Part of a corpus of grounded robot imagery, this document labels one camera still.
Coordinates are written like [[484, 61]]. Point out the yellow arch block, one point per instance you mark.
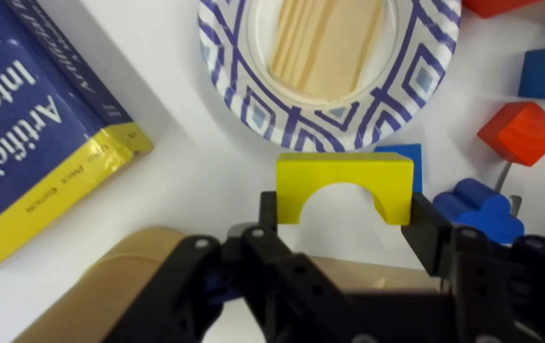
[[341, 168]]

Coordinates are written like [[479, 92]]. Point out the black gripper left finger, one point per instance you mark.
[[221, 292]]

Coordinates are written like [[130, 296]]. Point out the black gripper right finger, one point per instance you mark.
[[513, 292]]

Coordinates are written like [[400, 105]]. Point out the red wooden block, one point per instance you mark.
[[520, 134], [494, 6]]

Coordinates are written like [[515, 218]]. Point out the flat wooden block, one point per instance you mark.
[[326, 48]]

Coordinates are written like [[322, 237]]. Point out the blue square wooden block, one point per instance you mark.
[[416, 162]]

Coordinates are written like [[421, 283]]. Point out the blue cloud-shaped wooden block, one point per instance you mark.
[[479, 206]]

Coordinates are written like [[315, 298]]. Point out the blue and yellow textbook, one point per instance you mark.
[[25, 126]]

